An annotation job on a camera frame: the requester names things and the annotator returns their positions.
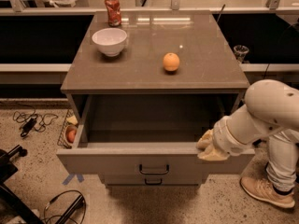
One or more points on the wire basket on floor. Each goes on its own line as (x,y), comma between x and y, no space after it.
(70,123)

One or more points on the grey drawer cabinet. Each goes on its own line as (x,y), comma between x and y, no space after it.
(207,65)

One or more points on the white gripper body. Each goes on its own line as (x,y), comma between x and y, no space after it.
(222,138)

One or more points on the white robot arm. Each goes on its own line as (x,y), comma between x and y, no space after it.
(270,107)

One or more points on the grey drawer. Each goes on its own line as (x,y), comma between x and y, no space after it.
(146,134)
(153,180)

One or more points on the orange fruit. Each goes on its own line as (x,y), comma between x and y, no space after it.
(171,62)

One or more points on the white ceramic bowl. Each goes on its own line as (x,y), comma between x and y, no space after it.
(110,41)

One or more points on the person leg light trousers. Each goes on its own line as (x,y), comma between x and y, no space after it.
(282,160)

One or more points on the crushed red soda can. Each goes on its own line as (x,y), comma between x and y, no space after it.
(113,12)

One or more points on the red apple in basket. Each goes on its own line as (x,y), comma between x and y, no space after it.
(70,136)

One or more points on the grey bottom drawer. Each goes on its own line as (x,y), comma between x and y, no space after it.
(153,180)

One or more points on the black stand base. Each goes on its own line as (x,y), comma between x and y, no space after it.
(10,194)

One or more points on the blue tape cross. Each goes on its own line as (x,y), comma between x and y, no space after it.
(80,178)

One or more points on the tan sneaker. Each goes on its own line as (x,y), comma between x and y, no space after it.
(263,190)

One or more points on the clear glass cup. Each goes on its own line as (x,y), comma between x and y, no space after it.
(240,52)

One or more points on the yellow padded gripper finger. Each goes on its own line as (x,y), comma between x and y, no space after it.
(208,151)

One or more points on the black power adapter with cable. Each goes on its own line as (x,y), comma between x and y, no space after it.
(31,121)

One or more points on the grey top drawer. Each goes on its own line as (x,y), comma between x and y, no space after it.
(146,134)

